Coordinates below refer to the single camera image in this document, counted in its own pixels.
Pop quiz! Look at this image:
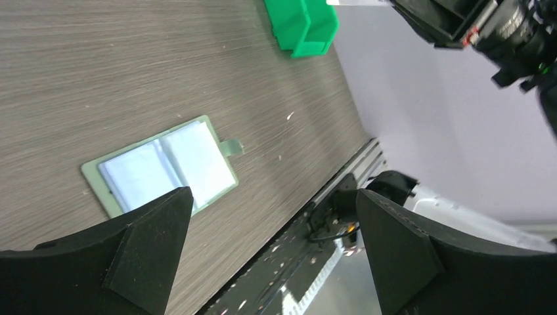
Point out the aluminium frame rail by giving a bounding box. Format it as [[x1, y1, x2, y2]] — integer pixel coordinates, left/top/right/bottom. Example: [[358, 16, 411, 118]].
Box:
[[276, 138, 386, 314]]

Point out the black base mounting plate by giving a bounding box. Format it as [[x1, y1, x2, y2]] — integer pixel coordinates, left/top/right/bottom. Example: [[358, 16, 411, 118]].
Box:
[[198, 173, 359, 314]]

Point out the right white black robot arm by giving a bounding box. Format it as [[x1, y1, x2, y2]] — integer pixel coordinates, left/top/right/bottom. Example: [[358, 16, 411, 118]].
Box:
[[334, 6, 556, 238]]

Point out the green plastic bin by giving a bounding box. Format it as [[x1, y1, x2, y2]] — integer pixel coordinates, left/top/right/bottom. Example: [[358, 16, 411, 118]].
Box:
[[264, 0, 339, 58]]

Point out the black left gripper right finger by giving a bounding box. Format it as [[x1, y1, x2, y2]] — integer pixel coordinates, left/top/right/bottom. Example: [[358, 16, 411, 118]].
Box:
[[355, 190, 556, 314]]

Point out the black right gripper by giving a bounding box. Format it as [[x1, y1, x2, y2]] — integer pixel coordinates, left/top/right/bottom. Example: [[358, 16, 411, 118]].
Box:
[[391, 0, 556, 87]]

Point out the mint green card holder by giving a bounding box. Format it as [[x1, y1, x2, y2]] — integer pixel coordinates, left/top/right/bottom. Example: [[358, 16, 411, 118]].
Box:
[[81, 115, 244, 218]]

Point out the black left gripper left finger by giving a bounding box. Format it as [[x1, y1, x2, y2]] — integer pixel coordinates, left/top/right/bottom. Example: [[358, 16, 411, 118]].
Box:
[[1, 187, 193, 314]]

